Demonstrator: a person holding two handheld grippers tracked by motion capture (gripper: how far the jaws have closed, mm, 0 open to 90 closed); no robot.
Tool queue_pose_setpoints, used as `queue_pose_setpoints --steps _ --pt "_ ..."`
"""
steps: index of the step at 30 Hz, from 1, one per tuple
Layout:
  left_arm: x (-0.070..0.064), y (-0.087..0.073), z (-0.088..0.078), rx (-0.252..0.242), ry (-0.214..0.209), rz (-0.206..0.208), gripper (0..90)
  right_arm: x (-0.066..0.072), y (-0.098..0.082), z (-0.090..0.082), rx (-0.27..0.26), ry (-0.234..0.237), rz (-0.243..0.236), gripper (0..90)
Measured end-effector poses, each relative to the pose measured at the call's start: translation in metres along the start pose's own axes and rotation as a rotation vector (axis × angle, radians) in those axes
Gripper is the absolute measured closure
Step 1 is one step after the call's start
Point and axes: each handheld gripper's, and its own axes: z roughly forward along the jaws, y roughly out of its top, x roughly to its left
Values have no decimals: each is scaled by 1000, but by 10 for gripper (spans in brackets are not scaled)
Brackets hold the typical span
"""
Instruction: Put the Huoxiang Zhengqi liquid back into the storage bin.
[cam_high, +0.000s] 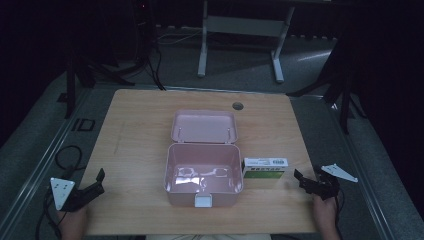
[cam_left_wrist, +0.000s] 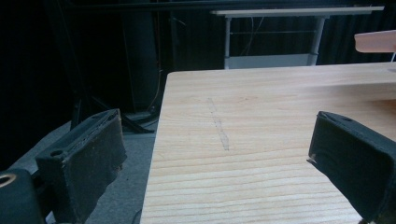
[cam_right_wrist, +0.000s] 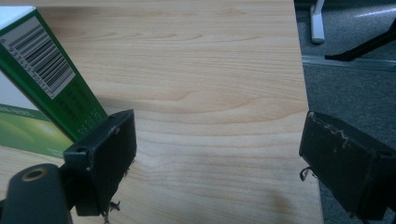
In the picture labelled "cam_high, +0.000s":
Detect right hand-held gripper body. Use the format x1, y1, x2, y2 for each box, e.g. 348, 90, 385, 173
308, 163, 360, 202

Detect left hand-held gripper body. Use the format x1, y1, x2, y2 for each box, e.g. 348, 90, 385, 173
49, 177, 101, 213

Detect white and green carton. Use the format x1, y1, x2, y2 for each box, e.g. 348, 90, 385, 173
241, 157, 290, 180

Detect pink plastic box with lid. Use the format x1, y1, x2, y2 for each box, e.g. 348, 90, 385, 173
163, 109, 244, 209

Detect person's right hand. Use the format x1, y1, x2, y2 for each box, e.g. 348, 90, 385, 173
311, 193, 339, 231

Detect person's left hand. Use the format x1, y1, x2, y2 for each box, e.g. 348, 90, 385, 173
55, 203, 90, 240

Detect black tripod stand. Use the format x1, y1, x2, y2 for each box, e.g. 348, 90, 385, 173
285, 31, 368, 136
63, 46, 136, 120

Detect person's light clothing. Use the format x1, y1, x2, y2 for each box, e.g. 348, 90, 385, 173
145, 233, 273, 240

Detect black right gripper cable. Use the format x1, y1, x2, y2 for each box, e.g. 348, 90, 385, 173
333, 189, 346, 240

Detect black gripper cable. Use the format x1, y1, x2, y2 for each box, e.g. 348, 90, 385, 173
35, 144, 84, 240
333, 189, 346, 240

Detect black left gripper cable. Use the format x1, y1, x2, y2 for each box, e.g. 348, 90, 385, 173
35, 144, 84, 240

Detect black floor cables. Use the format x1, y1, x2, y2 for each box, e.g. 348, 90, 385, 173
141, 39, 167, 92

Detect white floor cable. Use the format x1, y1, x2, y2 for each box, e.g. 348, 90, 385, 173
156, 29, 203, 46

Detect white metal table frame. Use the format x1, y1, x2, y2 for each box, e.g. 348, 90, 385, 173
197, 0, 296, 84

